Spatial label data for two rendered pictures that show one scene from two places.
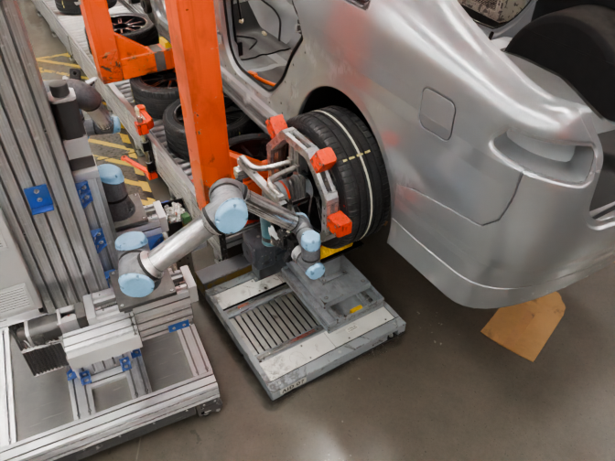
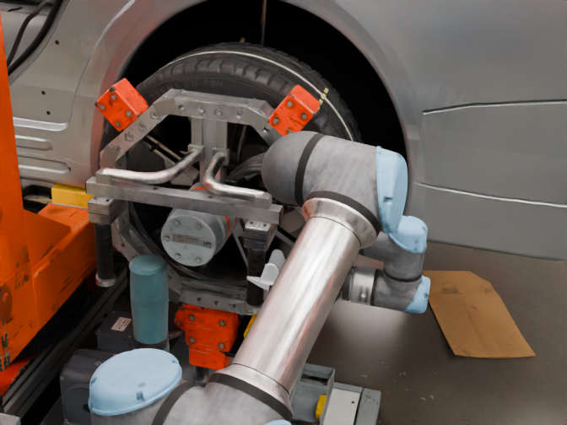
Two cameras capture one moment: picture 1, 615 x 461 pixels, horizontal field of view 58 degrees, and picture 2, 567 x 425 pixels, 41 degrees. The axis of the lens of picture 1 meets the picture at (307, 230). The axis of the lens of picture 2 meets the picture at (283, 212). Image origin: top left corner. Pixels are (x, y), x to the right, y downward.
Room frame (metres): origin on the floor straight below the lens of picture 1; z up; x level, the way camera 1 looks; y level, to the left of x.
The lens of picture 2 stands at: (0.89, 1.09, 1.68)
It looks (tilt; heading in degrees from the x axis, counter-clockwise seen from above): 27 degrees down; 314
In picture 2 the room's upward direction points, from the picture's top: 3 degrees clockwise
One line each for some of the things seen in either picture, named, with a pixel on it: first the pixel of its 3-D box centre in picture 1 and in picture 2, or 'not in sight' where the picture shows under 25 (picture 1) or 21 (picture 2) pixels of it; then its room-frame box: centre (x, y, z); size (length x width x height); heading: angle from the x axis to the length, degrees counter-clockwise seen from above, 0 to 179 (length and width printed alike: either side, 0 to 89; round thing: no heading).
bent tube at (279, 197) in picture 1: (287, 175); (240, 162); (1.99, 0.09, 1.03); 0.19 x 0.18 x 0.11; 122
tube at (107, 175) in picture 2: (265, 154); (152, 149); (2.16, 0.19, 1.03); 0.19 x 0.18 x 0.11; 122
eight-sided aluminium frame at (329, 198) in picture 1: (300, 188); (213, 207); (2.14, 0.03, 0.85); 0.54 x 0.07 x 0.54; 32
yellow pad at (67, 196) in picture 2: not in sight; (83, 190); (2.67, 0.06, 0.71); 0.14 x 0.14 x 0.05; 32
